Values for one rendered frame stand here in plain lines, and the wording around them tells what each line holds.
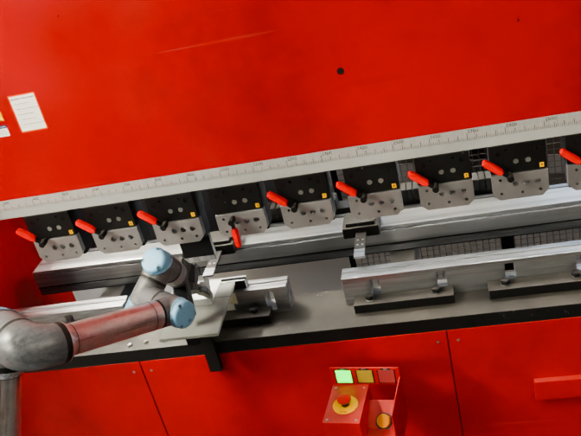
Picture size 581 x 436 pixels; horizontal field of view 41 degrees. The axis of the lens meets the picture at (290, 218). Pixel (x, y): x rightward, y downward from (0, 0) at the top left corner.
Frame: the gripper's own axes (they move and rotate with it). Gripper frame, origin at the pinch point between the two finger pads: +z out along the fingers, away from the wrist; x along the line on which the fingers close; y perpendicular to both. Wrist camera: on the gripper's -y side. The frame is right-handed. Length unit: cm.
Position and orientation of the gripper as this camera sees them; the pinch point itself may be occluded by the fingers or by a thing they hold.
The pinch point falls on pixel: (200, 298)
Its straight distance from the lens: 238.4
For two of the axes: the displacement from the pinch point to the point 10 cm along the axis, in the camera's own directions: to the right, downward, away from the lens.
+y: -0.5, -9.3, 3.6
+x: -9.7, 1.4, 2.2
